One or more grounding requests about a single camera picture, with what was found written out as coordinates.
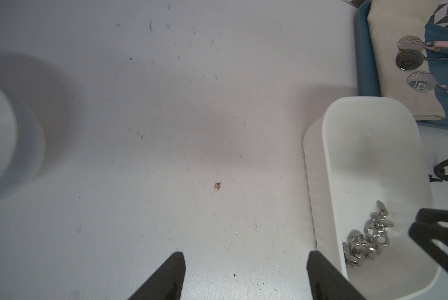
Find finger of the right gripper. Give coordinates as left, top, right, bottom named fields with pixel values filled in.
left=408, top=208, right=448, bottom=273

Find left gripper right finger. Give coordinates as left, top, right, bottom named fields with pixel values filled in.
left=306, top=251, right=365, bottom=300

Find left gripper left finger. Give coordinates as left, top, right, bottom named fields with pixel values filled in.
left=129, top=251, right=186, bottom=300

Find black wing nut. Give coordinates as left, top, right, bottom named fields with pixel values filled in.
left=428, top=159, right=448, bottom=183

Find white storage box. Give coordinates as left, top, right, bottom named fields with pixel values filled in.
left=303, top=97, right=441, bottom=300

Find silver wing nut pile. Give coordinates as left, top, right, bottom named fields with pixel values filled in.
left=342, top=200, right=395, bottom=268

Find teal tray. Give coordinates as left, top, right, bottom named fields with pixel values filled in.
left=355, top=1, right=448, bottom=130

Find white round bowl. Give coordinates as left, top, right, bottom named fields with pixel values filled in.
left=0, top=88, right=46, bottom=201

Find beige cloth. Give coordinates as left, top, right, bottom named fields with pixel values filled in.
left=368, top=0, right=446, bottom=121

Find white handled spoon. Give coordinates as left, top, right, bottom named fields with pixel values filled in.
left=407, top=71, right=448, bottom=92

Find dark handled spoon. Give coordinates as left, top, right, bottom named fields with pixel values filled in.
left=395, top=49, right=448, bottom=71

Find pink handled spoon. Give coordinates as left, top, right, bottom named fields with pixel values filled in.
left=398, top=35, right=448, bottom=50

